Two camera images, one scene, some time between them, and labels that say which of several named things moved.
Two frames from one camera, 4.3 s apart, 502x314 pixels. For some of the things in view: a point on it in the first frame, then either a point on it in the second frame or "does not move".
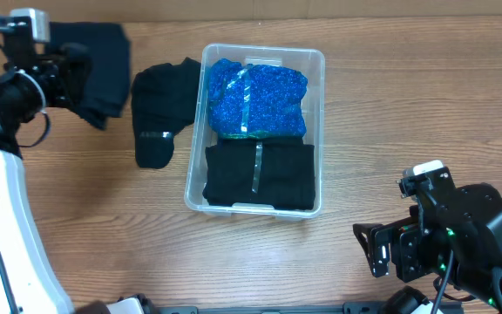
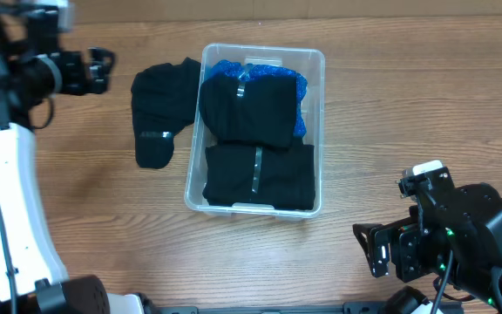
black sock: [164, 103] does not move
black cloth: [274, 172] does not move
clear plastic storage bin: [311, 64] does not move
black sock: [109, 45] -> [257, 110]
